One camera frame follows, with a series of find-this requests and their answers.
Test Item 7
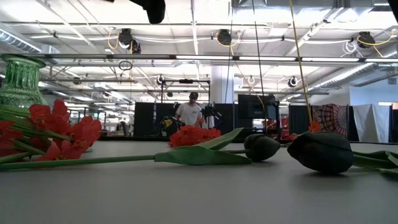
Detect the green glass vase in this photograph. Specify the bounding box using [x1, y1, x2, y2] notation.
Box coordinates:
[0, 53, 47, 108]

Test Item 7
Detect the black hanging cable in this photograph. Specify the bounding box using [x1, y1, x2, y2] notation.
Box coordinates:
[251, 0, 267, 134]

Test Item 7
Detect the black partition panel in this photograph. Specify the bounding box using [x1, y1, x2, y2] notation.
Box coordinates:
[213, 103, 234, 134]
[133, 101, 156, 137]
[288, 105, 312, 135]

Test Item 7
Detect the red patterned tapestry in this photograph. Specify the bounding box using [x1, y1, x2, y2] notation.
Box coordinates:
[312, 104, 349, 139]

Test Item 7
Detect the red artificial flower bunch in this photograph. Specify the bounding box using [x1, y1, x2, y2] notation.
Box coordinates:
[281, 120, 324, 143]
[0, 98, 103, 164]
[169, 125, 222, 148]

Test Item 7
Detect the black monitor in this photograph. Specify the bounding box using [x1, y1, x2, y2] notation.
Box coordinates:
[238, 94, 277, 121]

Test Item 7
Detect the white hanging cloth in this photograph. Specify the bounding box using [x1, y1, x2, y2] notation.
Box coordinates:
[353, 103, 393, 143]

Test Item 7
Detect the black artificial tulip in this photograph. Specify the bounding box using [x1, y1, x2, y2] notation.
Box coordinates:
[0, 127, 282, 171]
[287, 131, 398, 175]

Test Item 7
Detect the long ceiling light bar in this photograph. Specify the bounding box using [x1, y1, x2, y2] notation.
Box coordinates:
[175, 55, 398, 63]

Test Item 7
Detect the person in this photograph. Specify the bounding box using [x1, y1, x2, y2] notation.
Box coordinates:
[174, 91, 205, 128]

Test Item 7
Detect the black metal station frame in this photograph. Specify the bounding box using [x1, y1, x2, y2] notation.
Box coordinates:
[160, 79, 211, 138]

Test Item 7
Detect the yellow hanging cable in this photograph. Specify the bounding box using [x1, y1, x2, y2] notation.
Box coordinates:
[289, 0, 313, 125]

